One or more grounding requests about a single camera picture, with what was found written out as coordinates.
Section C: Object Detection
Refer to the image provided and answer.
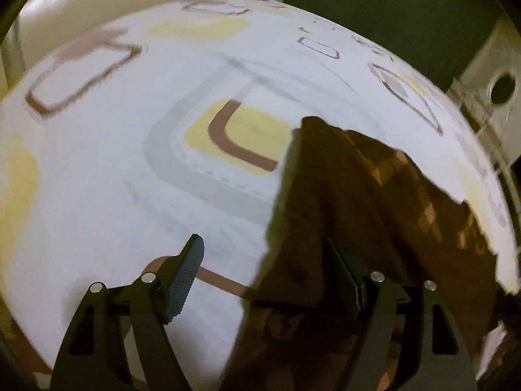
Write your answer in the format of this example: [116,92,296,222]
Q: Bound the white ornate bed frame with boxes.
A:
[445,20,521,180]

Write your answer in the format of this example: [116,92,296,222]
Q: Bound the dark green curtain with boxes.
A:
[281,0,514,92]

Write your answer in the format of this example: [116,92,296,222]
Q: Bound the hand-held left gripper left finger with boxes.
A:
[49,234,204,391]

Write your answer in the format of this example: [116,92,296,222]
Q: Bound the brown cloth garment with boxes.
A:
[234,116,509,391]

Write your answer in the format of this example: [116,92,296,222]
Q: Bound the patterned white bedsheet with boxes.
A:
[0,0,521,391]

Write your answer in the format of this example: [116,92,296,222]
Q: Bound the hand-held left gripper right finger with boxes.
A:
[323,235,479,391]

